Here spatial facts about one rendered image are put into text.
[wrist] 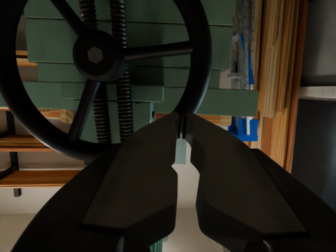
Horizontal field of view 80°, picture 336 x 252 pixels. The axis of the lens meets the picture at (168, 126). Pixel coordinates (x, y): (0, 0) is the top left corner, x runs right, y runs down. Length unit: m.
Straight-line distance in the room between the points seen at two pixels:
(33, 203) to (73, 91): 3.35
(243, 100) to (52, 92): 0.43
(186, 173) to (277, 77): 1.98
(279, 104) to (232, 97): 1.39
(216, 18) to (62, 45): 0.33
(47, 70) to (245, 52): 1.08
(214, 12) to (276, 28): 1.41
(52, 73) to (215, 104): 0.36
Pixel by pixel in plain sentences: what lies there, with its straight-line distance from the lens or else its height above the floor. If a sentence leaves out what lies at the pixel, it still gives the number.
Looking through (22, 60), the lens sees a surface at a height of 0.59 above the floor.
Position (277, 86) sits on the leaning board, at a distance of 1.87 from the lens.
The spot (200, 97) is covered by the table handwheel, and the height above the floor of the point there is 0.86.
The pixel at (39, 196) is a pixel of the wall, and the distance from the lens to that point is 3.62.
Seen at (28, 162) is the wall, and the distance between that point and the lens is 3.47.
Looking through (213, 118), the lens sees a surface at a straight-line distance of 0.63.
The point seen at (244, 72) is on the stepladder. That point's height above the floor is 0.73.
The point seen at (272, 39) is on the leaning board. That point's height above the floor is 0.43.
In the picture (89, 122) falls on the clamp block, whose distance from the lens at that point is 0.39.
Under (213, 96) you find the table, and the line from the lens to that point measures 0.46.
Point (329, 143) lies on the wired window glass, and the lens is 1.98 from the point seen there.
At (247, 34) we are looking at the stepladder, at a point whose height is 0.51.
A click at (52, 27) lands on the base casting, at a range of 0.53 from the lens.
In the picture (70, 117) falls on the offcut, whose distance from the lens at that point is 0.52.
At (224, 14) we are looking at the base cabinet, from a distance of 0.49.
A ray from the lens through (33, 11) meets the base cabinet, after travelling 0.56.
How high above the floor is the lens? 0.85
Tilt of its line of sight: 10 degrees up
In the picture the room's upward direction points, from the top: 178 degrees counter-clockwise
